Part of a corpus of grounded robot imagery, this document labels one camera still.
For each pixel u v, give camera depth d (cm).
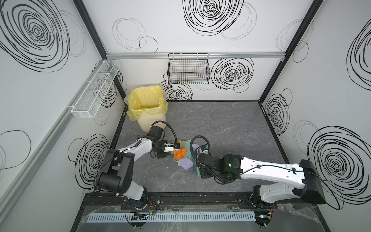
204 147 67
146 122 89
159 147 77
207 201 75
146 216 69
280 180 44
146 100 99
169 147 78
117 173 44
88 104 72
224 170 51
